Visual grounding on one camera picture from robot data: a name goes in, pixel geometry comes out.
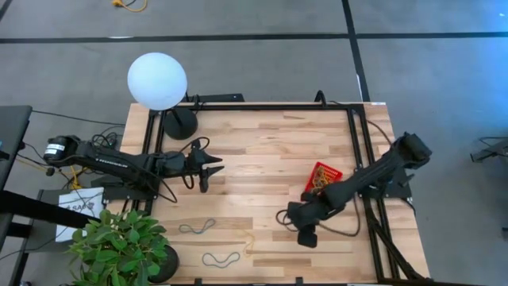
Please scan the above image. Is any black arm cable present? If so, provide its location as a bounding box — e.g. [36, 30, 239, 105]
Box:
[276, 194, 362, 238]
[158, 137, 211, 204]

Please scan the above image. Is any white globe lamp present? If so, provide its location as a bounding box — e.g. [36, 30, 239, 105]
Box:
[126, 52, 198, 141]

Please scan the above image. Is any black power strip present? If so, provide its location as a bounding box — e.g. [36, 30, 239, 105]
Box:
[186, 93, 246, 103]

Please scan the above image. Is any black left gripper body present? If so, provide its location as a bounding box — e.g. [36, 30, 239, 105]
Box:
[186, 138, 211, 195]

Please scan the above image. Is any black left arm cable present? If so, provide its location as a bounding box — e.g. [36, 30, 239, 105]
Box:
[158, 137, 211, 204]

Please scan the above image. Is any black beam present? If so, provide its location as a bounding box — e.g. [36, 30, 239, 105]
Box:
[0, 189, 91, 230]

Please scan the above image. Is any red plastic mesh bin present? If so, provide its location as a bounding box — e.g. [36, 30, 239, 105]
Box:
[304, 160, 344, 195]

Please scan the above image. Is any green potted plant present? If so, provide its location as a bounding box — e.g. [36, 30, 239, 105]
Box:
[65, 209, 180, 286]

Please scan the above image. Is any yellow cable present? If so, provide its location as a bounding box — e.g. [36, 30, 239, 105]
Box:
[69, 164, 84, 191]

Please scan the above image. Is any black floor stand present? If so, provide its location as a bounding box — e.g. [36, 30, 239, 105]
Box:
[466, 135, 508, 192]

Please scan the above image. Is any black aluminium table frame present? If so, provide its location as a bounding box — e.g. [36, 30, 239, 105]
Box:
[141, 102, 432, 286]

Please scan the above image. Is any yellow extension cord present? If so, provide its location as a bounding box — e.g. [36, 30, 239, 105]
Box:
[112, 0, 148, 13]

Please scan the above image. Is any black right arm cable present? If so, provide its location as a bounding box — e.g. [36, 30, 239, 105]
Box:
[276, 194, 362, 238]

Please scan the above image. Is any dark grey desk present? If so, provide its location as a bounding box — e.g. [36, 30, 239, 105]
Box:
[0, 105, 33, 191]

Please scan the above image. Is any white paper sheet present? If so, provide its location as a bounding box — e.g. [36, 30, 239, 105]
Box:
[55, 187, 105, 243]

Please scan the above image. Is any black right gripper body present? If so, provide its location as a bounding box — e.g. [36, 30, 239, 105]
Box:
[287, 191, 333, 249]

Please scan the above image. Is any teal rubber band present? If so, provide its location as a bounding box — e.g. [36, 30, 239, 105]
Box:
[178, 218, 217, 235]
[202, 251, 241, 269]

